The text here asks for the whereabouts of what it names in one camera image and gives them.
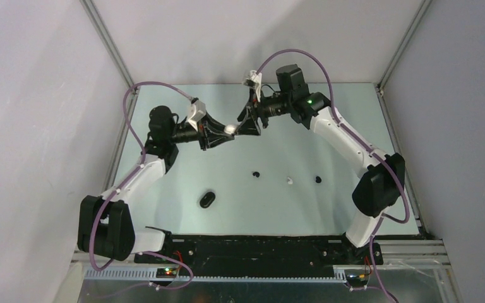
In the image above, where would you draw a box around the white earbud charging case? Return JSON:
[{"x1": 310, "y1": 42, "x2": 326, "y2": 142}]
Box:
[{"x1": 224, "y1": 124, "x2": 239, "y2": 136}]

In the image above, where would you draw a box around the black charging case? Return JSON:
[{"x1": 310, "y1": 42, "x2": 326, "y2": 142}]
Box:
[{"x1": 199, "y1": 191, "x2": 216, "y2": 209}]

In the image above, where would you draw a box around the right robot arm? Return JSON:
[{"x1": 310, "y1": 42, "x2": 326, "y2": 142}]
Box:
[{"x1": 236, "y1": 64, "x2": 405, "y2": 264}]

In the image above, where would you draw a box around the aluminium frame rail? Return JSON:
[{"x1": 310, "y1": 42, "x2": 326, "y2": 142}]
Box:
[{"x1": 72, "y1": 239, "x2": 450, "y2": 283}]

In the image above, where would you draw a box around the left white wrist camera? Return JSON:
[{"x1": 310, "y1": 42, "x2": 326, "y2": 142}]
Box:
[{"x1": 186, "y1": 98, "x2": 207, "y2": 131}]

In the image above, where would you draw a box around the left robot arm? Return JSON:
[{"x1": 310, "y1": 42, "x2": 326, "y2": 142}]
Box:
[{"x1": 77, "y1": 102, "x2": 238, "y2": 263}]

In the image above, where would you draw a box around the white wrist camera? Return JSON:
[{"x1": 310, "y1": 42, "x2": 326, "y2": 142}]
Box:
[
  {"x1": 242, "y1": 70, "x2": 262, "y2": 102},
  {"x1": 186, "y1": 98, "x2": 207, "y2": 131}
]

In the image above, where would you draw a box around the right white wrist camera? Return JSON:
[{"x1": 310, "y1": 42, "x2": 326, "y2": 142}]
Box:
[{"x1": 242, "y1": 70, "x2": 262, "y2": 102}]

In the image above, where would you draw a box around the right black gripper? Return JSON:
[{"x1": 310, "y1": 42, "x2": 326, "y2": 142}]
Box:
[{"x1": 235, "y1": 86, "x2": 293, "y2": 136}]

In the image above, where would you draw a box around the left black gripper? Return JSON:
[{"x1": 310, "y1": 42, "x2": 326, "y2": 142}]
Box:
[{"x1": 167, "y1": 111, "x2": 234, "y2": 152}]

